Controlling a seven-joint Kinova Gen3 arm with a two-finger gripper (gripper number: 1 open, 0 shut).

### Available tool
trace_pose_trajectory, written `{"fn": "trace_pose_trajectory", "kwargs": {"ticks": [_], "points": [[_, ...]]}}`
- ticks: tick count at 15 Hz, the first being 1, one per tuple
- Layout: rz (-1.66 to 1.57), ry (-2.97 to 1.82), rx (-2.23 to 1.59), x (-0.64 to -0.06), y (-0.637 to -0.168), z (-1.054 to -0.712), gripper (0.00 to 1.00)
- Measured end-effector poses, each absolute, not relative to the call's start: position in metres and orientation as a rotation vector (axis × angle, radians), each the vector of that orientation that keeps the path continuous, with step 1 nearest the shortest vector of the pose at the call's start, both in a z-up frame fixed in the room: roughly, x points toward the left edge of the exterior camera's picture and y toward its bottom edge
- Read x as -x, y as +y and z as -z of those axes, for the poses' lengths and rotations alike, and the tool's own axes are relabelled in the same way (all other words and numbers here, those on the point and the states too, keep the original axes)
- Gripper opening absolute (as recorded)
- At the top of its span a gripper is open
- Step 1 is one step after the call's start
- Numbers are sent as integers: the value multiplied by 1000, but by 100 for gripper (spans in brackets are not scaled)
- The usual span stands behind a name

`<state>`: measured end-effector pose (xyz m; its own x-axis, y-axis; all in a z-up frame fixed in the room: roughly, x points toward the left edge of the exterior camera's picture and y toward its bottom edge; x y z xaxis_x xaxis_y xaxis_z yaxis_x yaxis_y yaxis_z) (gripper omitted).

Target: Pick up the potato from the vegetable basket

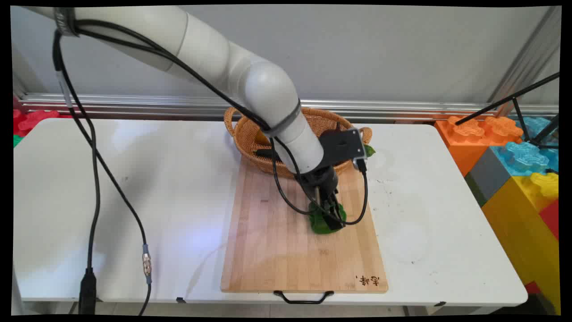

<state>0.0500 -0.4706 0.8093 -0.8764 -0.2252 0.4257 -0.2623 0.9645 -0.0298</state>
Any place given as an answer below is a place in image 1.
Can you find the red toy block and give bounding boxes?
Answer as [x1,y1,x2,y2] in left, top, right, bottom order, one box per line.
[538,199,560,241]

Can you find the black tripod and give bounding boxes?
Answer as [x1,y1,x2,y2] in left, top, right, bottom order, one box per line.
[455,72,561,150]

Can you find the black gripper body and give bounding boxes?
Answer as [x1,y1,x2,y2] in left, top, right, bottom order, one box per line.
[296,165,340,205]

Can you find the thick black hanging cable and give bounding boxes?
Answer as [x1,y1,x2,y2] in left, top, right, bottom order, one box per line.
[52,30,100,314]

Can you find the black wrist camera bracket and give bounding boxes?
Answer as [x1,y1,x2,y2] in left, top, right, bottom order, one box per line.
[318,128,368,173]

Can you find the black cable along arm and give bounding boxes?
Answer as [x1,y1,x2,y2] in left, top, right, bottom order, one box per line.
[74,20,313,216]

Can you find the grey toy block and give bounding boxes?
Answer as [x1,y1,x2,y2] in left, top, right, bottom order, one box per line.
[465,147,513,207]

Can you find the aluminium rail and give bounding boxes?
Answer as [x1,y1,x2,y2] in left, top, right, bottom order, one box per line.
[18,93,559,122]

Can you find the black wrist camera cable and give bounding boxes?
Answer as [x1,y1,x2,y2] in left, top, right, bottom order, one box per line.
[308,159,370,225]

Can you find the orange toy block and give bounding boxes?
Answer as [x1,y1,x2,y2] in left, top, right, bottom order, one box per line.
[435,115,524,178]

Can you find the woven wicker basket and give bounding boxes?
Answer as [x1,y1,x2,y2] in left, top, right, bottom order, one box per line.
[223,106,373,179]

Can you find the bamboo cutting board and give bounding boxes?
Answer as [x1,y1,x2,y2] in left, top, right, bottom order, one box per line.
[221,154,388,305]

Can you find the yellow toy block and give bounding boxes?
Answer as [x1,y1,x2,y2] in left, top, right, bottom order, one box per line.
[482,172,562,314]

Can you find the blue toy block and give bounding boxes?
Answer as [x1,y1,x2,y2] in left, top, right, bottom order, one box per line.
[491,116,560,178]

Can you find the black cable with grey connector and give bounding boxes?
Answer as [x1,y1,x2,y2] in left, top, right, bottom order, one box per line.
[57,72,153,316]

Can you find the green bell pepper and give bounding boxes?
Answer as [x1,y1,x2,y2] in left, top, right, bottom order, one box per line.
[308,202,347,235]

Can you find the red foam piece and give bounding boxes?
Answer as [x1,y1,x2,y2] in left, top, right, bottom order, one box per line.
[13,109,61,137]

